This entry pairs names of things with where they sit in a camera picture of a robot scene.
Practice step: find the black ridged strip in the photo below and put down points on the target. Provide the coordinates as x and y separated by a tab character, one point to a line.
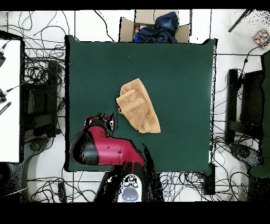
5	108

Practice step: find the blue denim garment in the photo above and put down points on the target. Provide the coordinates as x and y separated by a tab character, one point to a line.
167	21

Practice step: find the dark thin rod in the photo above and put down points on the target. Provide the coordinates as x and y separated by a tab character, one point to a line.
239	21

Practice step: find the black metal stand frame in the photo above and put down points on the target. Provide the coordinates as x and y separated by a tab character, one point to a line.
51	88
232	95

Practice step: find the black power strip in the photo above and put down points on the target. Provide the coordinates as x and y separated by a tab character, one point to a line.
62	191

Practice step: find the green covered side table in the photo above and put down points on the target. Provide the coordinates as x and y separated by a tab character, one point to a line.
266	105

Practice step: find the navy crumpled garment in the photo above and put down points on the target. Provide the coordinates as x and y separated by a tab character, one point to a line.
154	34

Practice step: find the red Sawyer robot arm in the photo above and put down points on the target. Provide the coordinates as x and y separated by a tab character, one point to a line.
109	150

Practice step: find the tan terry towel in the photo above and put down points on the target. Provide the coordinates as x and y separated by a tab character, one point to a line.
137	105

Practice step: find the multicolour patterned item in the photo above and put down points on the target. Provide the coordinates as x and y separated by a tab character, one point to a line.
261	37

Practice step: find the dark green table cloth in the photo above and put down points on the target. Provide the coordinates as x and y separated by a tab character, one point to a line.
168	74

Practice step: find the brown cardboard box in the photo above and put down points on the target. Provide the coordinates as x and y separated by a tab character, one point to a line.
126	29

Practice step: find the white side table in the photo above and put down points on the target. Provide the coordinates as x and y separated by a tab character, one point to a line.
10	126

